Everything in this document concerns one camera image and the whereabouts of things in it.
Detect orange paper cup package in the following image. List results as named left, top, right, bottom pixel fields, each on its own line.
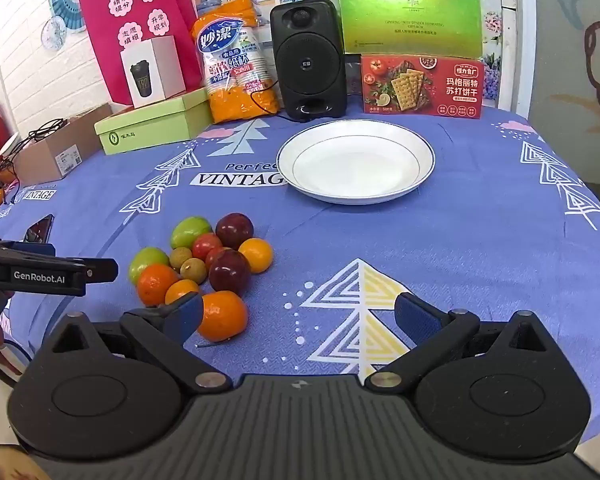
left=195, top=0, right=281, bottom=125

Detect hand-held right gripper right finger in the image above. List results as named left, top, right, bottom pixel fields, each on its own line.
left=364, top=292, right=556, bottom=392

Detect blue printed tablecloth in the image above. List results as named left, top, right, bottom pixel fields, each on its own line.
left=0, top=105, right=600, bottom=461

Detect small round paper fan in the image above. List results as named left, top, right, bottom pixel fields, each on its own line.
left=42, top=16, right=67, bottom=51

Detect small orange mandarin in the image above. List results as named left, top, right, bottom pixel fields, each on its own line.
left=165, top=279, right=201, bottom=306

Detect white door frame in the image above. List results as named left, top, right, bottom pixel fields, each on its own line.
left=500, top=0, right=537, bottom=111

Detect green apple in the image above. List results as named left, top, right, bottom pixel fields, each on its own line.
left=129, top=247, right=171, bottom=286
left=171, top=216, right=214, bottom=250

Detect green lidded box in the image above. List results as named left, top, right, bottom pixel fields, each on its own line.
left=94, top=87, right=213, bottom=156

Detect black speaker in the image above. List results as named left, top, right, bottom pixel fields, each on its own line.
left=270, top=0, right=346, bottom=121

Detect black speaker cable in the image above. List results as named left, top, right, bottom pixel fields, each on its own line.
left=240, top=80, right=311, bottom=123

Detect brown cardboard box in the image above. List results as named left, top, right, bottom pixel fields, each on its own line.
left=10, top=102, right=113, bottom=186

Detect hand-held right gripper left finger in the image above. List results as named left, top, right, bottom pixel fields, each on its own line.
left=42, top=292, right=233, bottom=395

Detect red yellow plum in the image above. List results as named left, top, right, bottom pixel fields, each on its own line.
left=191, top=233, right=223, bottom=261
left=205, top=246, right=231, bottom=271

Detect shiny green gift box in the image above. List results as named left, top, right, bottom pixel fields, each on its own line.
left=336, top=0, right=483, bottom=58

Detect large orange mandarin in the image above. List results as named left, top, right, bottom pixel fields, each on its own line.
left=197, top=291, right=249, bottom=343

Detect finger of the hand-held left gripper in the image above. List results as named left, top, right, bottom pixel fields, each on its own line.
left=85, top=258, right=119, bottom=284
left=0, top=238, right=56, bottom=260

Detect small brown kiwi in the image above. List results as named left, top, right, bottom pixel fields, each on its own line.
left=180, top=258, right=209, bottom=286
left=169, top=247, right=193, bottom=271

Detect pink paper bag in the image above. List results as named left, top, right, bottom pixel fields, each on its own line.
left=76, top=0, right=203, bottom=106

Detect red cracker box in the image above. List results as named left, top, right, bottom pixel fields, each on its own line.
left=361, top=55, right=483, bottom=120

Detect black cables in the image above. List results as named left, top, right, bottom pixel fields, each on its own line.
left=17, top=119, right=71, bottom=148

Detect dark red plum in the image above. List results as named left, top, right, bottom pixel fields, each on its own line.
left=215, top=213, right=255, bottom=251
left=208, top=250, right=252, bottom=297

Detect white cup box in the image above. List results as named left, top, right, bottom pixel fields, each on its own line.
left=120, top=36, right=186, bottom=109

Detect white plate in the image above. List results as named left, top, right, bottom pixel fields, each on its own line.
left=276, top=120, right=436, bottom=205

